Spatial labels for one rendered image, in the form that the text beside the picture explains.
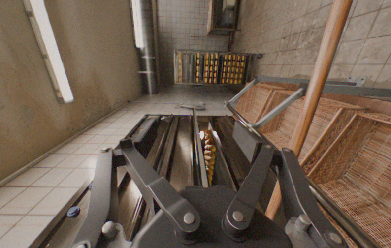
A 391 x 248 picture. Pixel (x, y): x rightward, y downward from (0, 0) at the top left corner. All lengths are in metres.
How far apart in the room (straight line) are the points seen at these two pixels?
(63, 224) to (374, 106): 1.57
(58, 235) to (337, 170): 1.40
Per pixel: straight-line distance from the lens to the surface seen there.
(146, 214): 0.76
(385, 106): 1.05
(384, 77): 1.75
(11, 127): 1.37
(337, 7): 0.44
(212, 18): 4.57
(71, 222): 0.91
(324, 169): 1.00
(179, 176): 0.89
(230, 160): 1.04
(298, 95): 0.79
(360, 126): 0.98
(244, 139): 0.19
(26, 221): 1.02
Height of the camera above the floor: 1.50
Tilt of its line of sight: 4 degrees down
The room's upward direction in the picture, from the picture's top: 89 degrees counter-clockwise
